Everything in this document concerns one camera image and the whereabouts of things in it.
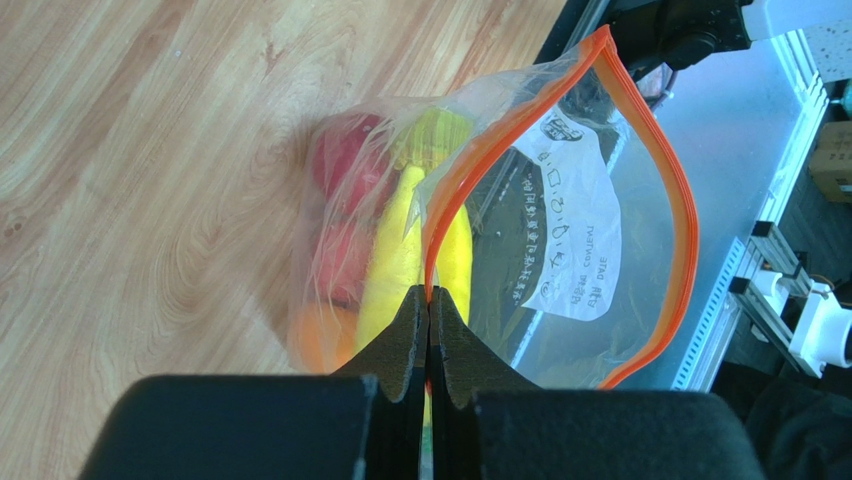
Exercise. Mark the wrinkled red fruit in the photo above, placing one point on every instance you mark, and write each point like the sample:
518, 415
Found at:
342, 255

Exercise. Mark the red pomegranate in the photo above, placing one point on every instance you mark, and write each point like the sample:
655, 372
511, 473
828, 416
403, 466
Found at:
351, 163

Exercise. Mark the orange persimmon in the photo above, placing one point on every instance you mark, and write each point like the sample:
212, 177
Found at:
321, 337

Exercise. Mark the yellow banana bunch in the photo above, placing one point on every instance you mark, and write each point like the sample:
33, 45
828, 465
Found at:
396, 261

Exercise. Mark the cardboard box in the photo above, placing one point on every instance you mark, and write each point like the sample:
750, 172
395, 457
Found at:
830, 162

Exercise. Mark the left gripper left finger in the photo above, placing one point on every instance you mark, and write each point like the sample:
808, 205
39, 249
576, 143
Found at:
364, 421

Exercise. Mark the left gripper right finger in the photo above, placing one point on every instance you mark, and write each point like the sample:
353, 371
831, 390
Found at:
490, 422

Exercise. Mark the clear orange zip top bag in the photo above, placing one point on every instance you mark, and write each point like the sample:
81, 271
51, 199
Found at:
660, 224

